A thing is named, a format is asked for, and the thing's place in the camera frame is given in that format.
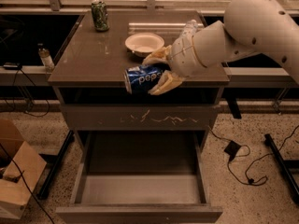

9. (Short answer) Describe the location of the white bowl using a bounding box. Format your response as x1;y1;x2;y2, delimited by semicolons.
125;33;164;58

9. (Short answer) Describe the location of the black cable left ledge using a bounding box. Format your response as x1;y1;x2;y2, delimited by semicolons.
0;67;51;119

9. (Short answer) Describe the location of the black adapter cable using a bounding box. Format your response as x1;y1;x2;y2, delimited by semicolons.
207;123;299;187

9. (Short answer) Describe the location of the black floor rail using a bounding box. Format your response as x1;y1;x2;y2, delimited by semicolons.
264;133;299;205
37;131;75;200

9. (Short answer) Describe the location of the cardboard box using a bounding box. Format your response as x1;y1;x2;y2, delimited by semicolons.
0;119;46;219

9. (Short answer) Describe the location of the black device on ledge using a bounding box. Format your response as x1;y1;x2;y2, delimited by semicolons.
3;63;22;70

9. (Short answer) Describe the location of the black power adapter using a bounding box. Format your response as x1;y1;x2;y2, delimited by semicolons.
224;141;241;161

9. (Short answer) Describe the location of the open middle drawer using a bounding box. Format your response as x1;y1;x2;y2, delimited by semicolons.
56;131;222;224

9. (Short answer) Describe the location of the black left floor rail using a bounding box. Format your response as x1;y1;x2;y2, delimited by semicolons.
37;131;75;200

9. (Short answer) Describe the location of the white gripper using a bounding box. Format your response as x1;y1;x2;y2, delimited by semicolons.
142;35;206;95

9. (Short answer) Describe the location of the small bottle on ledge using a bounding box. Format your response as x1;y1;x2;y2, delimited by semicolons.
37;43;55;73

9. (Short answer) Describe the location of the grey drawer cabinet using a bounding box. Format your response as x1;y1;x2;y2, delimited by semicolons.
49;9;229;224

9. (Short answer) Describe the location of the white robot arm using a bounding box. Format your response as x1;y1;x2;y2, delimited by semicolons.
143;0;299;95

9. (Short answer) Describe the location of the green soda can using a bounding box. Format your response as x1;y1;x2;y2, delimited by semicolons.
91;0;109;32

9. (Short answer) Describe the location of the clear plastic water bottle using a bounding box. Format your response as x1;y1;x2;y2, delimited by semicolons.
178;20;198;41

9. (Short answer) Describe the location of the closed top drawer front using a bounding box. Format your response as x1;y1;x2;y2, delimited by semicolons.
61;105;220;131

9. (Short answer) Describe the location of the black cable over box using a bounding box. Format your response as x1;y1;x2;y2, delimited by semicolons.
0;143;56;224

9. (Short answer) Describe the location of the black right floor rail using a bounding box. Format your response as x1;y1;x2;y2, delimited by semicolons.
264;133;299;205

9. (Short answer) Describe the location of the blue pepsi can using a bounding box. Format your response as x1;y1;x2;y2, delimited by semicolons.
124;63;169;94

